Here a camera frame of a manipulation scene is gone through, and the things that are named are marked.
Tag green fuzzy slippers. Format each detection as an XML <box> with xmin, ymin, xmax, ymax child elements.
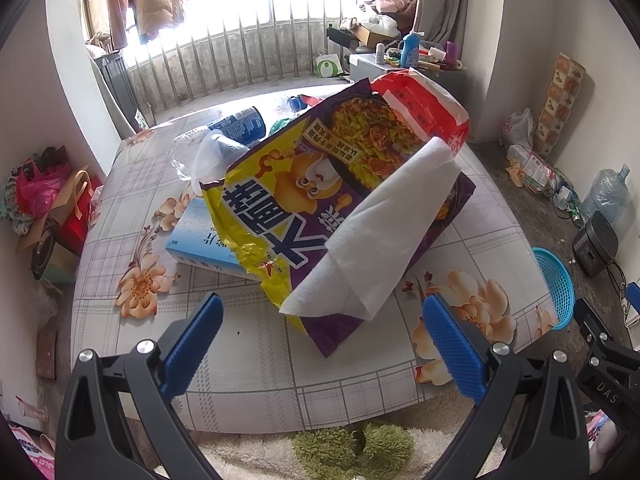
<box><xmin>292</xmin><ymin>424</ymin><xmax>414</xmax><ymax>479</ymax></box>

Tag patterned rolled mat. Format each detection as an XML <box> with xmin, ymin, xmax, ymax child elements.
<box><xmin>533</xmin><ymin>52</ymin><xmax>586</xmax><ymax>158</ymax></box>

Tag blue detergent bottle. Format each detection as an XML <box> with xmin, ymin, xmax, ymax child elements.
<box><xmin>399</xmin><ymin>32</ymin><xmax>421</xmax><ymax>70</ymax></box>

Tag large water jug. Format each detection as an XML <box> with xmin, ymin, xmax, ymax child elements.
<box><xmin>580</xmin><ymin>164</ymin><xmax>630</xmax><ymax>224</ymax></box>

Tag balcony metal railing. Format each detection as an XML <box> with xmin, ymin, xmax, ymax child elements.
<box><xmin>119</xmin><ymin>0</ymin><xmax>386</xmax><ymax>122</ymax></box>

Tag floor trash packaging pile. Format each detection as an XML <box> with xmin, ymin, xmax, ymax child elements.
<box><xmin>506</xmin><ymin>144</ymin><xmax>579</xmax><ymax>211</ymax></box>

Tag Pepsi plastic bottle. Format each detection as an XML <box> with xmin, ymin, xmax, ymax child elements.
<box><xmin>169</xmin><ymin>105</ymin><xmax>266</xmax><ymax>181</ymax></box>

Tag white plastic bag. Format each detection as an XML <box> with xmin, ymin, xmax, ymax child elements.
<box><xmin>502</xmin><ymin>108</ymin><xmax>534</xmax><ymax>148</ymax></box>

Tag light blue carton box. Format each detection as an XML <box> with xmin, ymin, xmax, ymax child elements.
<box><xmin>165</xmin><ymin>198</ymin><xmax>258</xmax><ymax>282</ymax></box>

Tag black rice cooker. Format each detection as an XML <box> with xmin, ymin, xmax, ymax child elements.
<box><xmin>572</xmin><ymin>210</ymin><xmax>618</xmax><ymax>278</ymax></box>

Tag blue plastic basket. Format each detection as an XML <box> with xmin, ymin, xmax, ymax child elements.
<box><xmin>533</xmin><ymin>247</ymin><xmax>576</xmax><ymax>330</ymax></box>

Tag white paper towel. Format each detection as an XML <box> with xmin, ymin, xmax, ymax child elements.
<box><xmin>280</xmin><ymin>138</ymin><xmax>460</xmax><ymax>321</ymax></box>

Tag white green paper bag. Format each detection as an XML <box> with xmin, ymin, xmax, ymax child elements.
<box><xmin>314</xmin><ymin>48</ymin><xmax>344</xmax><ymax>79</ymax></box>

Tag floral tablecloth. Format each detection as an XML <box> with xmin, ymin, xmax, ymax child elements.
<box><xmin>69</xmin><ymin>81</ymin><xmax>559</xmax><ymax>434</ymax></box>

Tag green plastic bag ball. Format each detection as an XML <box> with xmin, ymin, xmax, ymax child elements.
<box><xmin>269</xmin><ymin>117</ymin><xmax>293</xmax><ymax>134</ymax></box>

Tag purple cup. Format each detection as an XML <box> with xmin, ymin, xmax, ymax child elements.
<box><xmin>444</xmin><ymin>41</ymin><xmax>460</xmax><ymax>66</ymax></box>

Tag red shopping bag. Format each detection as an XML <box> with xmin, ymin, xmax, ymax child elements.
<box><xmin>49</xmin><ymin>169</ymin><xmax>102</xmax><ymax>256</ymax></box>

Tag purple yellow snack bag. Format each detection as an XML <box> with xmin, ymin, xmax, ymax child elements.
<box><xmin>203</xmin><ymin>79</ymin><xmax>474</xmax><ymax>356</ymax></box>

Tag grey curtain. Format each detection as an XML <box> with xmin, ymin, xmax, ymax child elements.
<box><xmin>412</xmin><ymin>0</ymin><xmax>469</xmax><ymax>46</ymax></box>

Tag grey cabinet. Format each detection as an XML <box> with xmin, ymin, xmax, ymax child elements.
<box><xmin>348</xmin><ymin>53</ymin><xmax>398</xmax><ymax>82</ymax></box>

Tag red white paper bag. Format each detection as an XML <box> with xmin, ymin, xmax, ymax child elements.
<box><xmin>371</xmin><ymin>68</ymin><xmax>470</xmax><ymax>155</ymax></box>

